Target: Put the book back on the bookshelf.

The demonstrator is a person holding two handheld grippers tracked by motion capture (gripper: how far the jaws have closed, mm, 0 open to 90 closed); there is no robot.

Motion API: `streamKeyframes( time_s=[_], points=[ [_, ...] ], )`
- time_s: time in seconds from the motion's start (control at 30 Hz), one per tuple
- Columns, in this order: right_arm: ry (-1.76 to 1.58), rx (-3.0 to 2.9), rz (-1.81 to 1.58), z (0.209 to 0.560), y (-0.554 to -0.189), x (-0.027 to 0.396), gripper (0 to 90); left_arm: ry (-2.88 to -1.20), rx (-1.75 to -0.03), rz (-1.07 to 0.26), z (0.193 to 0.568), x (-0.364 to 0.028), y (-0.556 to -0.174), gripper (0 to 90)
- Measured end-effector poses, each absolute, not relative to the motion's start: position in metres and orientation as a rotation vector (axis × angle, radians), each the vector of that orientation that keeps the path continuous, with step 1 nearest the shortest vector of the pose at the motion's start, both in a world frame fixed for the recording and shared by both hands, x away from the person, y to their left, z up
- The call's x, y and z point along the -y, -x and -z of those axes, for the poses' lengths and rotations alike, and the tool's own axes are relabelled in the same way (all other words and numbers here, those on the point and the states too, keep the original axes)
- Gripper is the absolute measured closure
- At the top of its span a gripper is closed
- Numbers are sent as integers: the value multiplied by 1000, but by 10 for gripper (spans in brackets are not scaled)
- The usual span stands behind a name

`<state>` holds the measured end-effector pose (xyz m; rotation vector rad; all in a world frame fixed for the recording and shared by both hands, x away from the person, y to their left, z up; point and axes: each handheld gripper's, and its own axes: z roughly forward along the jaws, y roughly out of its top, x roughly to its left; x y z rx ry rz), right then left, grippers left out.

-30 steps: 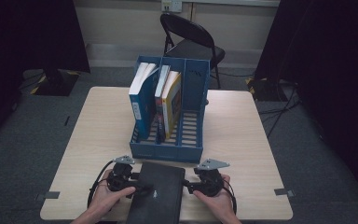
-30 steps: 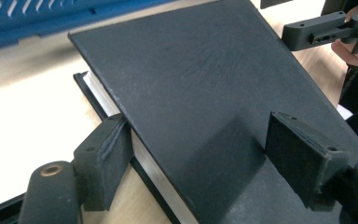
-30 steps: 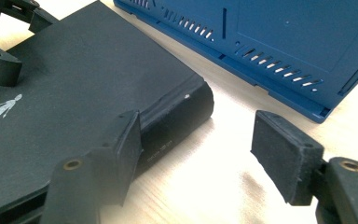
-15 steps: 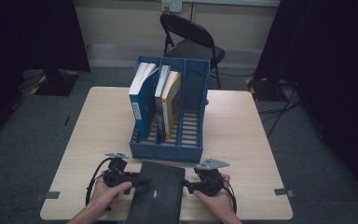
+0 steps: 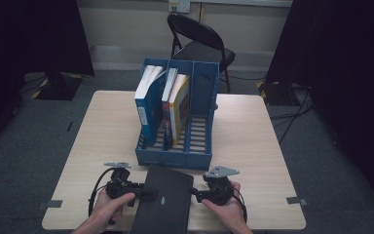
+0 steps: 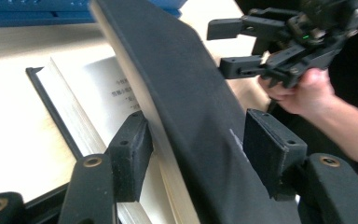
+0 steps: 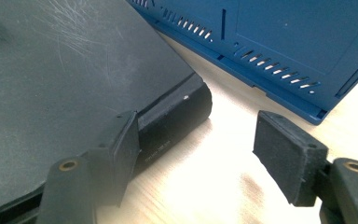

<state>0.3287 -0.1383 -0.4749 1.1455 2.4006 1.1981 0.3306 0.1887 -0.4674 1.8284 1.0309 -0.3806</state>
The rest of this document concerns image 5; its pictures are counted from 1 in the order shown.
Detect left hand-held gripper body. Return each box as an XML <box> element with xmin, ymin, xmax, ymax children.
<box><xmin>103</xmin><ymin>161</ymin><xmax>144</xmax><ymax>208</ymax></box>

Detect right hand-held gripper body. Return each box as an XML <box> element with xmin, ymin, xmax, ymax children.
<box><xmin>203</xmin><ymin>165</ymin><xmax>241</xmax><ymax>207</ymax></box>

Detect black book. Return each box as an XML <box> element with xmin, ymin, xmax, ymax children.
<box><xmin>130</xmin><ymin>164</ymin><xmax>195</xmax><ymax>234</ymax></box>

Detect red illustrated book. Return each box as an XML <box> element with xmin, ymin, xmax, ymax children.
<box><xmin>161</xmin><ymin>66</ymin><xmax>179</xmax><ymax>151</ymax></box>

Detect blue book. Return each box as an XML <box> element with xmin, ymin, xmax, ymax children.
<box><xmin>133</xmin><ymin>64</ymin><xmax>168</xmax><ymax>146</ymax></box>

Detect yellow book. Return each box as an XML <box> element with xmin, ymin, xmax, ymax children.
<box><xmin>168</xmin><ymin>73</ymin><xmax>191</xmax><ymax>146</ymax></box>

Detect blue plastic file rack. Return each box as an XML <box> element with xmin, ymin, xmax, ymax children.
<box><xmin>134</xmin><ymin>58</ymin><xmax>221</xmax><ymax>172</ymax></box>

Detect person's right hand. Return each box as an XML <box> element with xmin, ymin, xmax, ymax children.
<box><xmin>202</xmin><ymin>181</ymin><xmax>246</xmax><ymax>229</ymax></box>

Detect person's left hand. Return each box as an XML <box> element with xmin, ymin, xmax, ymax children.
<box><xmin>91</xmin><ymin>189</ymin><xmax>136</xmax><ymax>229</ymax></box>

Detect grey tape piece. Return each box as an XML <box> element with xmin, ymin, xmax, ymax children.
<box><xmin>285</xmin><ymin>196</ymin><xmax>309</xmax><ymax>207</ymax></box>
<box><xmin>37</xmin><ymin>200</ymin><xmax>64</xmax><ymax>211</ymax></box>

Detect black stand base yellow tape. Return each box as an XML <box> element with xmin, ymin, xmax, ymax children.
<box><xmin>30</xmin><ymin>71</ymin><xmax>85</xmax><ymax>101</ymax></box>
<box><xmin>256</xmin><ymin>79</ymin><xmax>302</xmax><ymax>107</ymax></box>

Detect black folding chair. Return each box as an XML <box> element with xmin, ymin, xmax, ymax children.
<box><xmin>167</xmin><ymin>13</ymin><xmax>237</xmax><ymax>96</ymax></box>

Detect black curtain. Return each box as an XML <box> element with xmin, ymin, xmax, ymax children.
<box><xmin>265</xmin><ymin>0</ymin><xmax>374</xmax><ymax>215</ymax></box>
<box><xmin>0</xmin><ymin>0</ymin><xmax>95</xmax><ymax>154</ymax></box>

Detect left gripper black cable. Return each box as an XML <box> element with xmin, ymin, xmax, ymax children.
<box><xmin>88</xmin><ymin>167</ymin><xmax>117</xmax><ymax>218</ymax></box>

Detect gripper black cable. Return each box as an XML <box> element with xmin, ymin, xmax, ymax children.
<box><xmin>88</xmin><ymin>167</ymin><xmax>117</xmax><ymax>218</ymax></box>
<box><xmin>233</xmin><ymin>186</ymin><xmax>249</xmax><ymax>224</ymax></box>

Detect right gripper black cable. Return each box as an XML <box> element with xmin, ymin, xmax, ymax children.
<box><xmin>233</xmin><ymin>186</ymin><xmax>249</xmax><ymax>224</ymax></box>

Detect black floor cables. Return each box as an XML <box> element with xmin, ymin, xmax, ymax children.
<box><xmin>268</xmin><ymin>85</ymin><xmax>317</xmax><ymax>146</ymax></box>

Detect white wall socket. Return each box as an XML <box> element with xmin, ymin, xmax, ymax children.
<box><xmin>168</xmin><ymin>0</ymin><xmax>192</xmax><ymax>14</ymax></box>

